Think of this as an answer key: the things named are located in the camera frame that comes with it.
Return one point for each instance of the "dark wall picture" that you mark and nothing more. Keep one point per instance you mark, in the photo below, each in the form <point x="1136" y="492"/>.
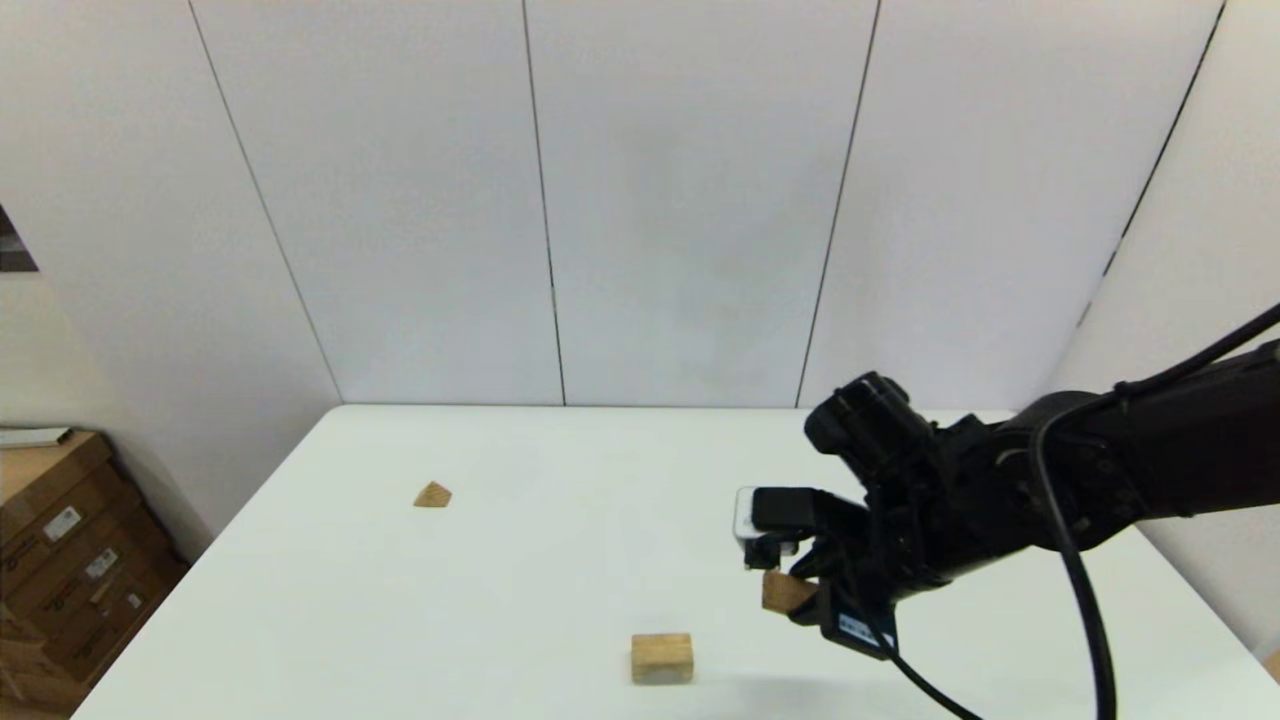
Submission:
<point x="12" y="250"/>

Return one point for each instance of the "brown cardboard box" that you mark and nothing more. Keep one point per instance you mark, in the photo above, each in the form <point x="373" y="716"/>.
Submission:
<point x="50" y="470"/>
<point x="80" y="588"/>
<point x="120" y="632"/>

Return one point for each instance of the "tan wooden object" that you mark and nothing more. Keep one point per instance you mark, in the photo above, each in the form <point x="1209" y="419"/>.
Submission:
<point x="1273" y="668"/>

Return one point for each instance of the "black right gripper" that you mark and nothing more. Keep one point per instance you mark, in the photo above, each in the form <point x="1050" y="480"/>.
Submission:
<point x="920" y="545"/>

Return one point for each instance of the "rectangular wooden block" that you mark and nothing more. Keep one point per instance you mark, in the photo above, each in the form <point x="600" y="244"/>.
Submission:
<point x="785" y="592"/>

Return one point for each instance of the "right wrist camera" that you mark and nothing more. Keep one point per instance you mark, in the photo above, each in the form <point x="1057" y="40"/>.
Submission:
<point x="780" y="510"/>

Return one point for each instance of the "triangular wooden block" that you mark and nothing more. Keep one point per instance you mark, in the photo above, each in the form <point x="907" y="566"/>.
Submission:
<point x="433" y="496"/>

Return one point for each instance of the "arched wooden block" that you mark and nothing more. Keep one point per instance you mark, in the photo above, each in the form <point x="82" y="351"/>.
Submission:
<point x="661" y="657"/>

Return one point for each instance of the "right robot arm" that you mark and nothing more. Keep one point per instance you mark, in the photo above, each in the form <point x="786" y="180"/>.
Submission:
<point x="1180" y="450"/>

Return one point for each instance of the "flat white board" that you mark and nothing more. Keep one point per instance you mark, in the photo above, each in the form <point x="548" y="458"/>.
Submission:
<point x="30" y="436"/>

